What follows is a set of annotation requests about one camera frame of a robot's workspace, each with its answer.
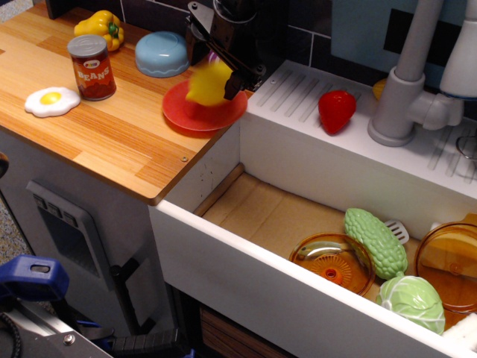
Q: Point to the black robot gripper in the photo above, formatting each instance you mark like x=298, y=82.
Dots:
x=226, y=28

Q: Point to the yellow toy lemon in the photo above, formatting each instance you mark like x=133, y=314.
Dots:
x=207, y=84

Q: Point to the pink translucent plate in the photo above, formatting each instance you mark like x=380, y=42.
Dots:
x=191, y=116

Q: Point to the purple striped toy onion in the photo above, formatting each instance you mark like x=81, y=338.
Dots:
x=212, y=58

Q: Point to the light blue upturned bowl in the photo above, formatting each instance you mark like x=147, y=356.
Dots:
x=161, y=54

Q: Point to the red toy strawberry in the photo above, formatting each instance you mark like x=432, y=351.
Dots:
x=336, y=108

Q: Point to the white toy sink basin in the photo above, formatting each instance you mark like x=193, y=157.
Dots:
x=275, y=177

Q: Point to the yellow toy bell pepper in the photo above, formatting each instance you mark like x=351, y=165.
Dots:
x=105, y=24

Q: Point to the toy beans can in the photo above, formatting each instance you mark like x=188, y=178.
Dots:
x=92, y=69

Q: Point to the yellow item behind faucet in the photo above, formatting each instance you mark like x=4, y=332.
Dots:
x=378, y=88

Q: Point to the toy fried egg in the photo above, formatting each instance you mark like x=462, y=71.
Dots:
x=52, y=101

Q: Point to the grey toy faucet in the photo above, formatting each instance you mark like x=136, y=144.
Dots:
x=404, y=102

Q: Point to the orange translucent pot lid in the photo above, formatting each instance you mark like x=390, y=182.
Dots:
x=338, y=259

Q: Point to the white bottle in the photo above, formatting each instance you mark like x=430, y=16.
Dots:
x=459, y=76

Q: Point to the white toy spatula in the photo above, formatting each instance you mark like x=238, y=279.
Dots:
x=398, y=229

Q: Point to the green toy bitter gourd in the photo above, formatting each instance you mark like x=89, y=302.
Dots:
x=388, y=254

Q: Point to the blue clamp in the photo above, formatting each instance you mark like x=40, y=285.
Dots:
x=33, y=278

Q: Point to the orange translucent pot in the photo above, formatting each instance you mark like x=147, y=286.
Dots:
x=446, y=258

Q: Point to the green toy cabbage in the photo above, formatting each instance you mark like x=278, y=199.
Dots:
x=415, y=299

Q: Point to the metal wire utensil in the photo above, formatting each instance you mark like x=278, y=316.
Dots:
x=466, y=147

